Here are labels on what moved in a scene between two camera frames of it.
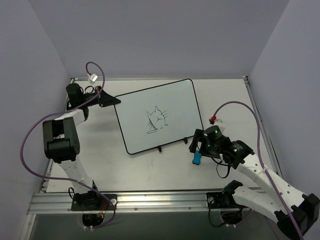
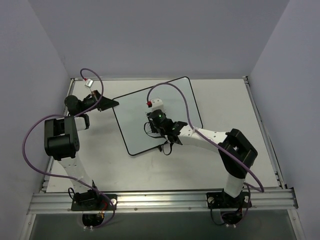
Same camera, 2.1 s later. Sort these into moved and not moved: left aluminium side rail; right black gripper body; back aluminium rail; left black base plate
Moved: right black gripper body
Not moved: left aluminium side rail; back aluminium rail; left black base plate
